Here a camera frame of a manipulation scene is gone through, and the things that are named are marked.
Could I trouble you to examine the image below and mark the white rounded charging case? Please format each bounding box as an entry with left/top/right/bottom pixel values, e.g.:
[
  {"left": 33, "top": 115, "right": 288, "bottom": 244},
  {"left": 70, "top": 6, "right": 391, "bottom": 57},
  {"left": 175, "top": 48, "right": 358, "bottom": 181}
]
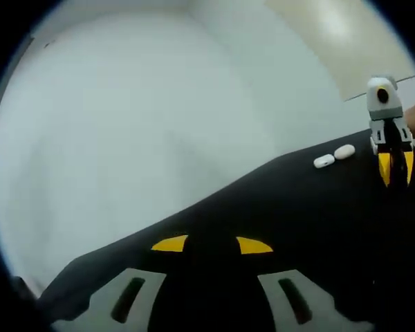
[{"left": 313, "top": 154, "right": 335, "bottom": 169}]

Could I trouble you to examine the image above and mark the beige wall board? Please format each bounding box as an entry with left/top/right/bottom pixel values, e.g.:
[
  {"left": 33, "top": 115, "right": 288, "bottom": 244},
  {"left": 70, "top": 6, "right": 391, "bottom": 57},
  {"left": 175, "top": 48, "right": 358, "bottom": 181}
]
[{"left": 266, "top": 0, "right": 415, "bottom": 101}]

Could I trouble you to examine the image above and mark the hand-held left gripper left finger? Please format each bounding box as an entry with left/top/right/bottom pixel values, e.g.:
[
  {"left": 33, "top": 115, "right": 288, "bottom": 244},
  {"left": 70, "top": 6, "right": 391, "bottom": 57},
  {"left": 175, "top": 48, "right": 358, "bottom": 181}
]
[{"left": 51, "top": 234, "right": 194, "bottom": 332}]

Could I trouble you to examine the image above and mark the beige oval charging case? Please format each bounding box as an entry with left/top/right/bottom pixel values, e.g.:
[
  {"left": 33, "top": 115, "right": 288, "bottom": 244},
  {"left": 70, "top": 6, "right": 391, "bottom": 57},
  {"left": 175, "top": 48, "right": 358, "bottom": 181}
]
[{"left": 333, "top": 144, "right": 356, "bottom": 160}]

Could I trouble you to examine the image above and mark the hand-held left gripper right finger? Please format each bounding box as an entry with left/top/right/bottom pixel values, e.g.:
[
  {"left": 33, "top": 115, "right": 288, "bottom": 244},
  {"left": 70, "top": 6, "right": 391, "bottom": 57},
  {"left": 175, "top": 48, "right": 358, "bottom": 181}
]
[{"left": 228, "top": 237, "right": 374, "bottom": 332}]

